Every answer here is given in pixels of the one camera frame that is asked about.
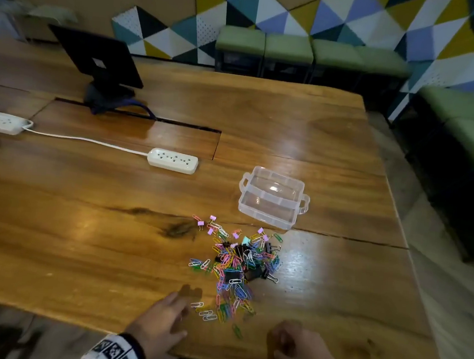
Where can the black monitor stand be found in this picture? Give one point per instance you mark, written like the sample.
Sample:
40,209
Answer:
107,98

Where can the clear plastic box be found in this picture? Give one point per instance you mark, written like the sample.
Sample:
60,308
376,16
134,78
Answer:
270,201

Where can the black monitor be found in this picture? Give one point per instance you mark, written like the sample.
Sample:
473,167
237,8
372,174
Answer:
96,57

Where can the left wrist marker band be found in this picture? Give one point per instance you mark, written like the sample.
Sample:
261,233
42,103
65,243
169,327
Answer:
113,353

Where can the person's right hand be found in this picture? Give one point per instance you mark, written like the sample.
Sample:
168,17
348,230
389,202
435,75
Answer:
308,355

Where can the pile of colourful paper clips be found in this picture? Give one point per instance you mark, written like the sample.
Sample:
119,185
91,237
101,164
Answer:
231,285

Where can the wooden table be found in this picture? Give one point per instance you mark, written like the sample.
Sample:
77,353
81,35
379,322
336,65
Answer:
91,213

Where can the pale green chair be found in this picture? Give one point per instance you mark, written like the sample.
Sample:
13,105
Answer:
52,14

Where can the person's left hand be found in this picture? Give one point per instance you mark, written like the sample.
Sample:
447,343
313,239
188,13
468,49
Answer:
158,328

